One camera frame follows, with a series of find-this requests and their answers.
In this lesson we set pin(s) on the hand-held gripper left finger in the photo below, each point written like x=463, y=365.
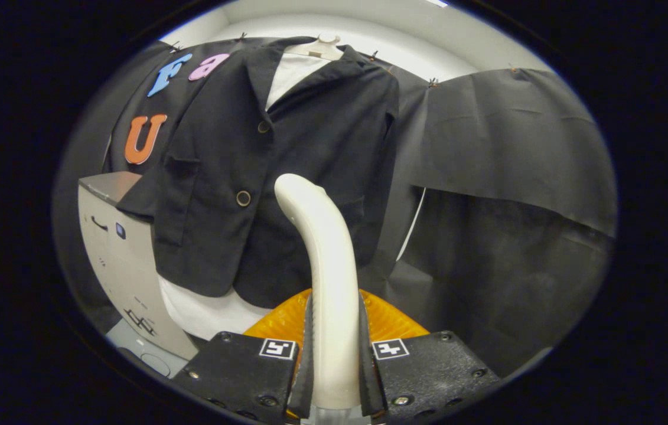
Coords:
x=304, y=378

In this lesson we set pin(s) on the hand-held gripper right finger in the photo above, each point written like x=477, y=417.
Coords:
x=367, y=378

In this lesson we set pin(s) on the white garment steamer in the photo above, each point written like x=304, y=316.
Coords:
x=334, y=283

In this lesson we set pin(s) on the black suit jacket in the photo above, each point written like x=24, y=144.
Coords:
x=310, y=136

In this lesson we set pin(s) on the white mannequin torso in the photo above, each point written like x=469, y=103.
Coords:
x=204, y=313

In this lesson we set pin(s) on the grey cabinet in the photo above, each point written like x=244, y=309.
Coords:
x=121, y=265

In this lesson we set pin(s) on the black backdrop cloth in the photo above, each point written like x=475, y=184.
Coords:
x=517, y=177

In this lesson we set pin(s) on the ceiling light panel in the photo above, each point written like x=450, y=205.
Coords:
x=437, y=3

